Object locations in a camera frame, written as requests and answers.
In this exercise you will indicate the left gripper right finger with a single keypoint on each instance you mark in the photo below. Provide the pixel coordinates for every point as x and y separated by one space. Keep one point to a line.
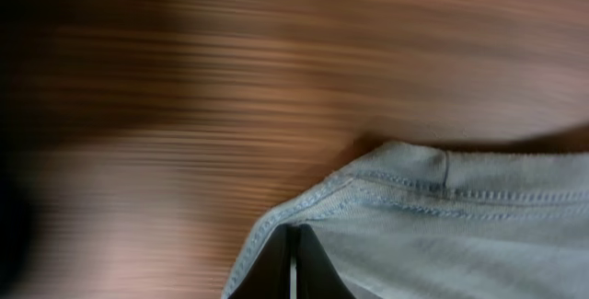
316 277

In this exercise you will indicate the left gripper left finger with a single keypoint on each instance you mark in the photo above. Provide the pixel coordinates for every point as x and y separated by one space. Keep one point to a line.
269 276

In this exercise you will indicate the light blue t-shirt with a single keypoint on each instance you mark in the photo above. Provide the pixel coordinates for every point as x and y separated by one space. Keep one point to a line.
409 221

